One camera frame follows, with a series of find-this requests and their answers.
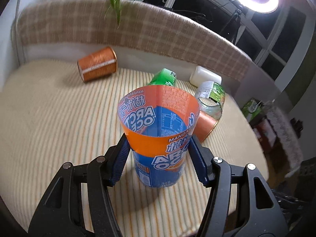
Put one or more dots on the orange blue Arctic Ocean cup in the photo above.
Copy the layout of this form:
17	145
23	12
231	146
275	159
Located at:
158	121

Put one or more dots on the green grapefruit label cup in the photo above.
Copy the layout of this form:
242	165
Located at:
211	97

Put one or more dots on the copper orange cup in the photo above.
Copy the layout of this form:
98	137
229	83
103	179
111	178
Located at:
204	126
98	64

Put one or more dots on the green white shopping bag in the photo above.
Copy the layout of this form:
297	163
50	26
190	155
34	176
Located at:
251	109

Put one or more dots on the green plastic cup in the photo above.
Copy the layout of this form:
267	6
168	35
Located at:
164	77

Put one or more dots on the plaid brown back cushion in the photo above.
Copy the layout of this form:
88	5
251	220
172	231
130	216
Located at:
142	26

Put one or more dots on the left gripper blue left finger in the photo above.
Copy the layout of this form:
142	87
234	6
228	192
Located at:
60	211

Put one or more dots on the striped beige seat cushion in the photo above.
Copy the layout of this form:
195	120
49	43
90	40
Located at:
49	116

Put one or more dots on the dark red cardboard box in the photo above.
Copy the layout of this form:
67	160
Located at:
265	135

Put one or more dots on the near copper orange cup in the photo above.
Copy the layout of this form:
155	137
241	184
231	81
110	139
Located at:
204	126

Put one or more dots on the white plastic cup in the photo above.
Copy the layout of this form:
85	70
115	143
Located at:
202	74

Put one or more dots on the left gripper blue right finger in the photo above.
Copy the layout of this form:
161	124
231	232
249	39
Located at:
258	211

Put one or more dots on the far copper orange cup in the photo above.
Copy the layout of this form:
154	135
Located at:
98	64

